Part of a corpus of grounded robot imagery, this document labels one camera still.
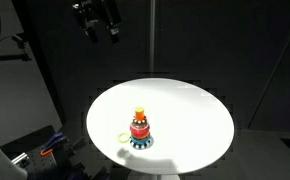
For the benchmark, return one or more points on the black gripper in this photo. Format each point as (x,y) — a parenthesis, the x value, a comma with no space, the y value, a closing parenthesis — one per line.
(106,11)

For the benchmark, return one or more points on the orange stacking peg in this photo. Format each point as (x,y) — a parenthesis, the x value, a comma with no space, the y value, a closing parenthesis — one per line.
(139,112)

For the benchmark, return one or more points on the grey metal pole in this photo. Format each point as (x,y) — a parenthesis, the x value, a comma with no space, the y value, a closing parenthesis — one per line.
(152,36)

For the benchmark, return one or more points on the purple orange clamp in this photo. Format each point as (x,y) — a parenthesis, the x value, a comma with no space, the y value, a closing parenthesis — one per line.
(53,141)

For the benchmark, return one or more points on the perforated metal plate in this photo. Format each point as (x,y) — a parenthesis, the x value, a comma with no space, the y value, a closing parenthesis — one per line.
(46,166)

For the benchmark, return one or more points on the silver metal cylinder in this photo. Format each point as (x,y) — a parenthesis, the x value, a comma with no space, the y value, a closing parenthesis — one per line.
(19,159)

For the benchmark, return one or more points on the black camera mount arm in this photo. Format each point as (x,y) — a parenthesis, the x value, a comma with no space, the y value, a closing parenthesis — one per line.
(8,58)

